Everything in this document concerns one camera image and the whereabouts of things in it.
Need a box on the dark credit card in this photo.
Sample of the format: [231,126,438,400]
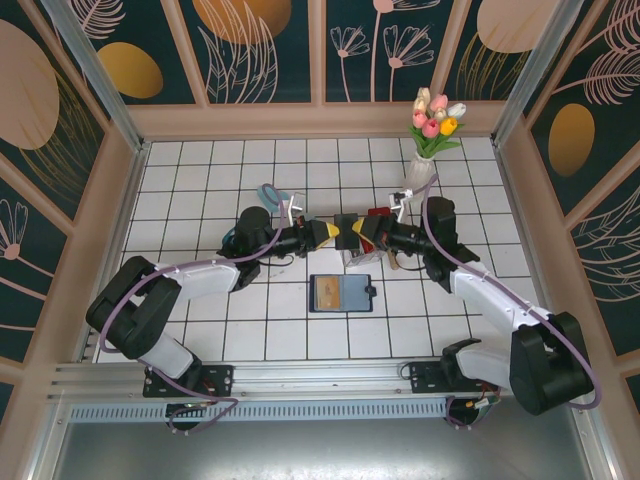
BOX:
[333,213,360,251]

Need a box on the gold credit card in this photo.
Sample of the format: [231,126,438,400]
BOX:
[315,276,342,310]

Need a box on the navy leather card holder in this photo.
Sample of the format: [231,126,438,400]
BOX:
[308,273,377,315]

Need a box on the white ribbed vase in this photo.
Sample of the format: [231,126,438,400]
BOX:
[403,153,437,195]

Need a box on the artificial tulip bouquet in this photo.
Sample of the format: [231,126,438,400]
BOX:
[407,87,469,160]

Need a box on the grey metal sheet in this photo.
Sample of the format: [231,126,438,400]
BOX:
[49,419,616,480]

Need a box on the aluminium mounting rail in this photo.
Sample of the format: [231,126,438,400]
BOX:
[47,354,594,401]

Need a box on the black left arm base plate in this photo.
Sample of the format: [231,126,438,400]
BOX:
[143,363,235,399]

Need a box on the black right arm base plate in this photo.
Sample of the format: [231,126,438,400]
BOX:
[408,358,501,399]

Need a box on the aluminium frame post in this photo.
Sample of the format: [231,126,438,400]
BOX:
[42,0,151,154]
[492,0,586,146]

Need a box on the grey slotted cable duct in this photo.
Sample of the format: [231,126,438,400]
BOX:
[67,397,451,424]

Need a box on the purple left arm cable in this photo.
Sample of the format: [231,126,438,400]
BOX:
[98,183,306,436]

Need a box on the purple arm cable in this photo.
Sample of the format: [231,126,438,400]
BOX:
[399,174,603,431]
[98,183,306,436]

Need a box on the coloured wire bundle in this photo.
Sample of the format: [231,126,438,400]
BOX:
[447,394,501,429]

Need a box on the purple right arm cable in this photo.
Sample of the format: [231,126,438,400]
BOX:
[399,174,603,431]

